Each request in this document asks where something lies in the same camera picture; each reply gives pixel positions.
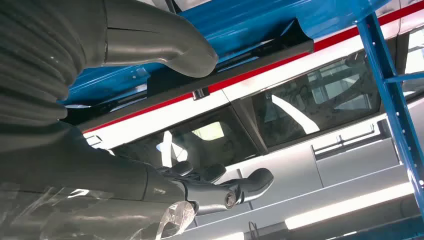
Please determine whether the white car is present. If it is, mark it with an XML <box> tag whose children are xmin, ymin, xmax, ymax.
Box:
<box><xmin>82</xmin><ymin>0</ymin><xmax>424</xmax><ymax>240</ymax></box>

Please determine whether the blue metal shelf rack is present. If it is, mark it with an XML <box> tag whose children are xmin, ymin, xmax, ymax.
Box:
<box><xmin>59</xmin><ymin>0</ymin><xmax>424</xmax><ymax>240</ymax></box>

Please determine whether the clear plastic film wrap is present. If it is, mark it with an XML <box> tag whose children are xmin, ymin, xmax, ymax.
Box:
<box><xmin>0</xmin><ymin>182</ymin><xmax>196</xmax><ymax>240</ymax></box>

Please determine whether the red barrier belt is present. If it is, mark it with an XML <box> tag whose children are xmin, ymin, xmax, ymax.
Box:
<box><xmin>82</xmin><ymin>0</ymin><xmax>424</xmax><ymax>134</ymax></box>

